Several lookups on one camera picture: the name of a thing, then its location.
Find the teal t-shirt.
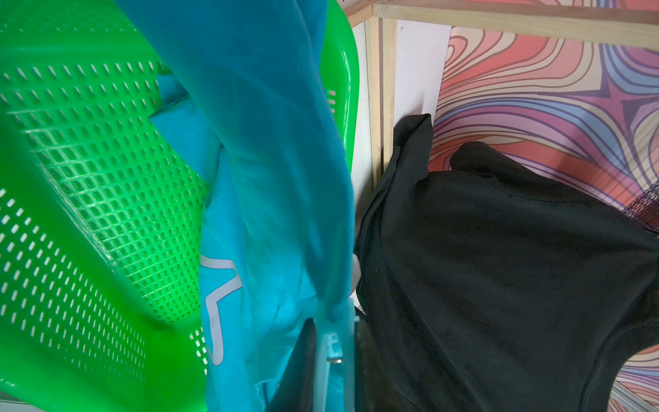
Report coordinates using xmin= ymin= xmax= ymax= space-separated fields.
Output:
xmin=119 ymin=1 xmax=355 ymax=411

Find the wooden clothes rack frame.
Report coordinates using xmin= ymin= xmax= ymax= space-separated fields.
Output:
xmin=343 ymin=1 xmax=658 ymax=182

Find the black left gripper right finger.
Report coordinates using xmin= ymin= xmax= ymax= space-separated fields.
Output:
xmin=355 ymin=313 xmax=403 ymax=412

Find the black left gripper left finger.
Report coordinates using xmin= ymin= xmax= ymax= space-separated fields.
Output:
xmin=266 ymin=319 xmax=317 ymax=412

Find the green plastic basket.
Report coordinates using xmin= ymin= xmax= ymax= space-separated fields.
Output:
xmin=1 ymin=1 xmax=359 ymax=411

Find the black t-shirt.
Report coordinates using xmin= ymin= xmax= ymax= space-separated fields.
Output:
xmin=355 ymin=115 xmax=658 ymax=411

